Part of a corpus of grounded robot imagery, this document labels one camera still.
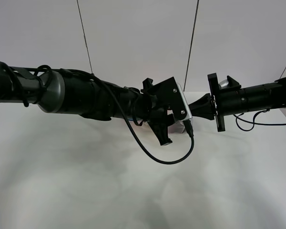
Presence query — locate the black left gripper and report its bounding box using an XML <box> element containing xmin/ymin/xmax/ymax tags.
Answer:
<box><xmin>133</xmin><ymin>77</ymin><xmax>176</xmax><ymax>146</ymax></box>

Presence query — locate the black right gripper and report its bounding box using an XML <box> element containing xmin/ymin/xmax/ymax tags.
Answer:
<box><xmin>189</xmin><ymin>73</ymin><xmax>245</xmax><ymax>132</ymax></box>

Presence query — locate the clear zip bag blue seal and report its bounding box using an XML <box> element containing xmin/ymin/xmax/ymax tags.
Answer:
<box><xmin>130</xmin><ymin>118</ymin><xmax>194</xmax><ymax>134</ymax></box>

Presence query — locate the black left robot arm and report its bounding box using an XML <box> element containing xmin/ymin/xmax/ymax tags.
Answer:
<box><xmin>0</xmin><ymin>62</ymin><xmax>173</xmax><ymax>146</ymax></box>

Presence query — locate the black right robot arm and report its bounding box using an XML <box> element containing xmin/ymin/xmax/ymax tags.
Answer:
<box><xmin>189</xmin><ymin>73</ymin><xmax>286</xmax><ymax>132</ymax></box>

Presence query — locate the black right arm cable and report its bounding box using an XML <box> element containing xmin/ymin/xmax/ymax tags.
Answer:
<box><xmin>233</xmin><ymin>109</ymin><xmax>286</xmax><ymax>132</ymax></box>

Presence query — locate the right gripper camera mount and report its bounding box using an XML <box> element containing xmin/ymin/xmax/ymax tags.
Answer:
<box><xmin>218</xmin><ymin>75</ymin><xmax>241</xmax><ymax>90</ymax></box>

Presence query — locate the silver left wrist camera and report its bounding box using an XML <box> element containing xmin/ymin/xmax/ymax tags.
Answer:
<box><xmin>146</xmin><ymin>77</ymin><xmax>193</xmax><ymax>122</ymax></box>

